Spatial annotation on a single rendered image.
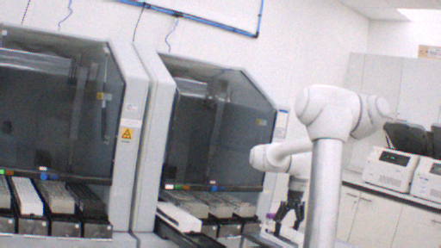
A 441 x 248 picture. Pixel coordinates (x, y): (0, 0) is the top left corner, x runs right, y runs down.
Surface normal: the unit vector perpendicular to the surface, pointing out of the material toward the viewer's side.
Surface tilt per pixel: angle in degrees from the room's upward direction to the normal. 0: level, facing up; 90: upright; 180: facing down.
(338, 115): 76
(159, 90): 90
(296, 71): 90
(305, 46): 90
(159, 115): 90
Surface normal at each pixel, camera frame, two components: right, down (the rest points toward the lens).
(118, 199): 0.58, 0.15
